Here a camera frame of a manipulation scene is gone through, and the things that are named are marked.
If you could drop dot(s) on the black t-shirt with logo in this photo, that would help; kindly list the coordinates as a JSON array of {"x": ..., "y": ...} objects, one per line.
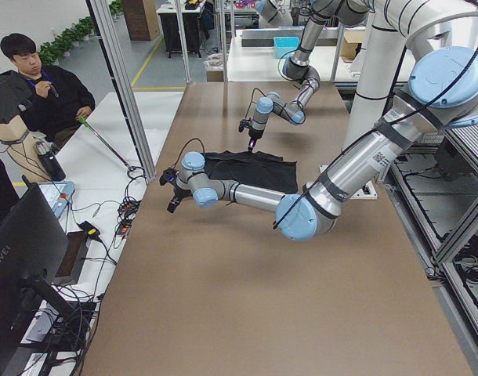
[{"x": 254, "y": 169}]

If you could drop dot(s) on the aluminium frame post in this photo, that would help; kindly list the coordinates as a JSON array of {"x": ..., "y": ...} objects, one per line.
[{"x": 112, "y": 53}]

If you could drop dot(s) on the cardboard box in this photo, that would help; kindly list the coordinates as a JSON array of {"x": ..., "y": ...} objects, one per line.
[{"x": 351, "y": 44}]

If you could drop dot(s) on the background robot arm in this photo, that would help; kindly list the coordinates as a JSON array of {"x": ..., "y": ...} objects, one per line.
[{"x": 271, "y": 15}]

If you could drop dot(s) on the black water bottle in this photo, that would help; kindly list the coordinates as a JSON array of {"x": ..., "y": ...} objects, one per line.
[{"x": 49, "y": 161}]

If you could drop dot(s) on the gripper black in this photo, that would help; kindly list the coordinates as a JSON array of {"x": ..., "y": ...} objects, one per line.
[
  {"x": 179, "y": 193},
  {"x": 253, "y": 138}
]

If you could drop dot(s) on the teach pendant blue grey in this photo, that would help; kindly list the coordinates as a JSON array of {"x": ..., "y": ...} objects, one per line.
[{"x": 58, "y": 195}]

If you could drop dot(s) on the green handled grabber stick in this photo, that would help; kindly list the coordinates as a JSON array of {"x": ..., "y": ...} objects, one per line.
[{"x": 129, "y": 168}]

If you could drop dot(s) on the blue plastic bin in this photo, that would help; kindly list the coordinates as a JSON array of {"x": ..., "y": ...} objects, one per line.
[{"x": 285, "y": 46}]

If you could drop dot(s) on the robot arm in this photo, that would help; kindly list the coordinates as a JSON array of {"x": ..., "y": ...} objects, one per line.
[
  {"x": 421, "y": 66},
  {"x": 297, "y": 67}
]

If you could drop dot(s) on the grey orange usb hub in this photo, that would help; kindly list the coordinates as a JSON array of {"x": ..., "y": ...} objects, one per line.
[
  {"x": 122, "y": 229},
  {"x": 128, "y": 207}
]

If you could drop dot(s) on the black power adapter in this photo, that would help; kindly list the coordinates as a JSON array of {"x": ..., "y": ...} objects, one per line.
[{"x": 90, "y": 229}]

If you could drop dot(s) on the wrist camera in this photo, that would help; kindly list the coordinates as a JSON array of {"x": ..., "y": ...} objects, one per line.
[
  {"x": 169, "y": 175},
  {"x": 244, "y": 124}
]

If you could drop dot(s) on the black Huawei monitor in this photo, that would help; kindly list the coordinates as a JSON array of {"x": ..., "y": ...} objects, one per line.
[{"x": 32, "y": 247}]

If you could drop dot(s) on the seated man in black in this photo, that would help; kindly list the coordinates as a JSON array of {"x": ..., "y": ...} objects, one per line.
[{"x": 55, "y": 99}]

